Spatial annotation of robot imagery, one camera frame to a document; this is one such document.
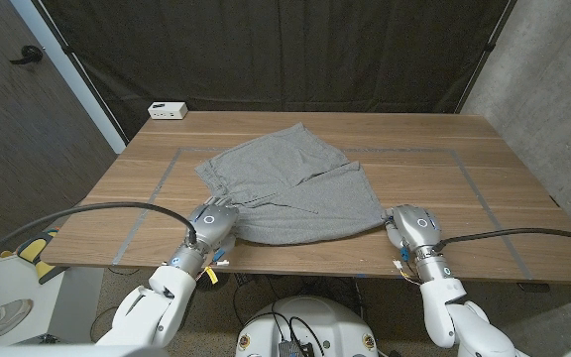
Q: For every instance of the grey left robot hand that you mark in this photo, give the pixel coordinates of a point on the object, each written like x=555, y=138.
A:
x=211, y=223

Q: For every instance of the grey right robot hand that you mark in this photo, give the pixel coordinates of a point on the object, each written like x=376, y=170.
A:
x=417, y=225

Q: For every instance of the grey shorts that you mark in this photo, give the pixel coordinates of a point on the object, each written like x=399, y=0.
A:
x=290, y=198

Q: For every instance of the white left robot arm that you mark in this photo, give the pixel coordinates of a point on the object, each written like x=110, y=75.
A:
x=156, y=307

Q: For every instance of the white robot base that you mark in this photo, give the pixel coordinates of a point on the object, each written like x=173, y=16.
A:
x=315, y=322

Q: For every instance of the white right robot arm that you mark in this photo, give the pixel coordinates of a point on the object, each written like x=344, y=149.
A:
x=454, y=322

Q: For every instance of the white power adapter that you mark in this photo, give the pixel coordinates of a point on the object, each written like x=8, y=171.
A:
x=166, y=110

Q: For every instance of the black round fan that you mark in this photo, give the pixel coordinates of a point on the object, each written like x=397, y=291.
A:
x=218, y=281

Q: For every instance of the grey box on base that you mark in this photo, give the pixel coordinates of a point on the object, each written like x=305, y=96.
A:
x=295, y=348

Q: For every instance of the yellow and black object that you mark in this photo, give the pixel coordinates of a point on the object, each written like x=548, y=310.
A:
x=33, y=248

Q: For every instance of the black backdrop curtain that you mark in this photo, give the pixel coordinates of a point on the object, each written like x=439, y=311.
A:
x=290, y=49

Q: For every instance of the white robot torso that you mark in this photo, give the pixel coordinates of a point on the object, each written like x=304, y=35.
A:
x=67, y=350

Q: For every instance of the black backdrop stand pole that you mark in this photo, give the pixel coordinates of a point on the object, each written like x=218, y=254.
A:
x=83, y=74
x=489, y=47

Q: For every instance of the dark wooden door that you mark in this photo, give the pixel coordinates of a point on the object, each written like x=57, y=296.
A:
x=18, y=124

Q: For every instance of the white door frame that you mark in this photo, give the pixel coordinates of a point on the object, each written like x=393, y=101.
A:
x=67, y=64

